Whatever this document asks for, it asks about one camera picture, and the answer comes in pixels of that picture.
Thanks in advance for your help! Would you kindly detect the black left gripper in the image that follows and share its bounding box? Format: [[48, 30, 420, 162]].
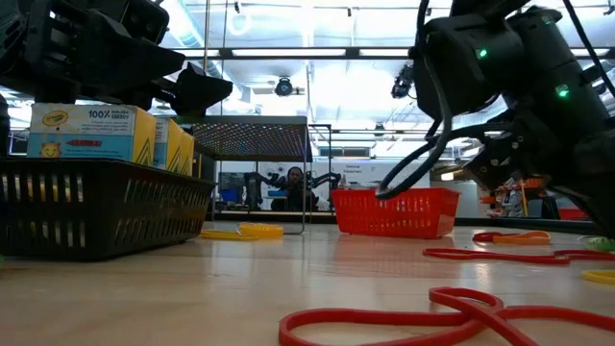
[[0, 0, 186, 105]]

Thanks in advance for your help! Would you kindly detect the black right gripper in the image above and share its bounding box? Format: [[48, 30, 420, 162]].
[[463, 119, 615, 239]]

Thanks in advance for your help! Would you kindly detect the green spiral coil keychain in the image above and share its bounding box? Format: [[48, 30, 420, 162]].
[[582, 235, 615, 254]]

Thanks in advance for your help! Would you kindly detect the yellow rubber band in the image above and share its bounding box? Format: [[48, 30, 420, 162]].
[[580, 269, 615, 285], [199, 229, 260, 242]]

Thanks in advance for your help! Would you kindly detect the grey perforated metal shelf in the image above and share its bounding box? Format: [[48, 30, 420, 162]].
[[180, 113, 314, 236]]

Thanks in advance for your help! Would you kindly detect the orange rubber band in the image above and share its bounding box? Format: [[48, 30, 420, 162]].
[[472, 230, 553, 247]]

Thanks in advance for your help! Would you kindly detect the black plastic basket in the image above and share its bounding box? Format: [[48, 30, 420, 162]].
[[0, 157, 217, 263]]

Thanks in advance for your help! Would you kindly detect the yellow spiral coil keychain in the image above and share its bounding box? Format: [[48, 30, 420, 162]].
[[238, 221, 285, 240]]

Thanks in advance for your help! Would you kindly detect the red plastic basket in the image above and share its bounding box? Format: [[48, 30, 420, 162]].
[[330, 186, 461, 240]]

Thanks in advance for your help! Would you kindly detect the flat red storage bin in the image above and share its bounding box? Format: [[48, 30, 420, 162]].
[[557, 208, 590, 221]]

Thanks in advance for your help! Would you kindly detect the person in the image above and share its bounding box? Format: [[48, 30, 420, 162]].
[[283, 165, 313, 211]]

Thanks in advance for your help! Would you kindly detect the black light strip crossbar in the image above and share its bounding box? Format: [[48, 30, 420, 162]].
[[170, 46, 615, 62]]

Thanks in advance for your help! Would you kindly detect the white hanging ring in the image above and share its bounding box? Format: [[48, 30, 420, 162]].
[[228, 10, 253, 37]]

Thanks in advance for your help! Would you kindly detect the round black ceiling camera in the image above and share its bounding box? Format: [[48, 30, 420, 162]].
[[274, 76, 295, 97]]

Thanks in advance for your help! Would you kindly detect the black ceiling camera with cable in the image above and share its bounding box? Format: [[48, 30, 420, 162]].
[[390, 63, 415, 101]]

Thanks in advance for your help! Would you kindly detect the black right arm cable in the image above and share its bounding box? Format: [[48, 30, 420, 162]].
[[374, 0, 510, 202]]

